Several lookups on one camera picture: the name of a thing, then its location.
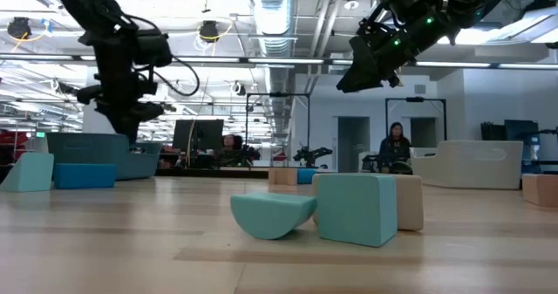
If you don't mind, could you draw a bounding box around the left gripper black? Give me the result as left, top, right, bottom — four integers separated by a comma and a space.
76, 23, 166, 143

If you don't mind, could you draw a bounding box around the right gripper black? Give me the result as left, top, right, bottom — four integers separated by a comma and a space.
336, 4, 459, 93

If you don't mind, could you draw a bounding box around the blue rectangular block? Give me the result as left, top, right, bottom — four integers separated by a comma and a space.
53, 162, 117, 190

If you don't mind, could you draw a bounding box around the teal wedge block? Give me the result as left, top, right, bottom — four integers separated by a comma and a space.
0, 152, 56, 194

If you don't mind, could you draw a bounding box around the small blue block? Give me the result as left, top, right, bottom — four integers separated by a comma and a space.
296, 168, 320, 185

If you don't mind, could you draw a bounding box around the beige wooden block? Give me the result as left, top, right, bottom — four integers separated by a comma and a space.
268, 167, 299, 187
310, 173, 425, 232
521, 174, 558, 208

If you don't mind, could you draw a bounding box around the teal cube block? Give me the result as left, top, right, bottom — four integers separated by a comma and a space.
316, 173, 398, 248

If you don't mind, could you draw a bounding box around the teal plastic bin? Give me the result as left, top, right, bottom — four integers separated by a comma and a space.
46, 132, 163, 181

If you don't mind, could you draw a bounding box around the black computer monitor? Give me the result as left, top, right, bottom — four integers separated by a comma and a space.
172, 119, 225, 152

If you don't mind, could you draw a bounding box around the person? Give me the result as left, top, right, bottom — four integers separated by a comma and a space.
378, 121, 413, 173
221, 133, 244, 152

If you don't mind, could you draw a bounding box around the white background chair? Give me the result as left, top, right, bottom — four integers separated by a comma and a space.
357, 151, 380, 173

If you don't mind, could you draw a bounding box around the black rounded object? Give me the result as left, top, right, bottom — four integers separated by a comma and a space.
389, 161, 414, 176

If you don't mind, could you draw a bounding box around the long ceiling light strip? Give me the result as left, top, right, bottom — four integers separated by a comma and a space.
0, 53, 558, 71

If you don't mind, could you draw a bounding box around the black ceiling device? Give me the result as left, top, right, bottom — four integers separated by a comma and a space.
199, 20, 221, 43
6, 17, 32, 40

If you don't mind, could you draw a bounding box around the red background object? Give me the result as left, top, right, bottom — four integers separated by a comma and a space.
0, 130, 30, 164

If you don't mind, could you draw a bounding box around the white plastic bin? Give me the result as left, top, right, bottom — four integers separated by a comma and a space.
409, 140, 524, 190

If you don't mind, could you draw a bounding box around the blue background equipment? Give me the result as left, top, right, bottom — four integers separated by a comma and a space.
504, 119, 541, 174

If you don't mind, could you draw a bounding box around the teal half-round block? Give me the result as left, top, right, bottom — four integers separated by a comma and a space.
229, 192, 318, 241

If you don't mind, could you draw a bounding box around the black metal frame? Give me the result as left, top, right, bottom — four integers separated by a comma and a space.
245, 92, 311, 168
384, 96, 448, 142

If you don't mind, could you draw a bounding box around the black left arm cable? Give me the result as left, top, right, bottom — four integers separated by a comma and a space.
126, 14, 201, 98

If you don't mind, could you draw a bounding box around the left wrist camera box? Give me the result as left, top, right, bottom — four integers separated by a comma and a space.
133, 29, 174, 68

